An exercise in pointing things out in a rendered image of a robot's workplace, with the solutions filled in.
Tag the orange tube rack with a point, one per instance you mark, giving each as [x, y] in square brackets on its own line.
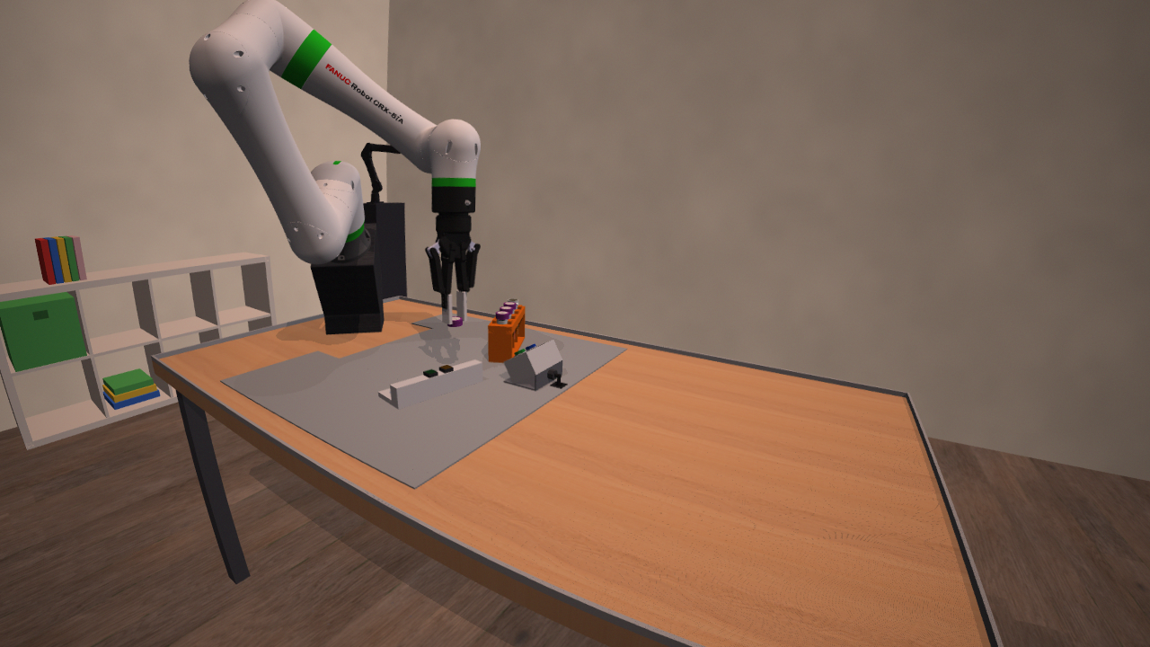
[505, 339]

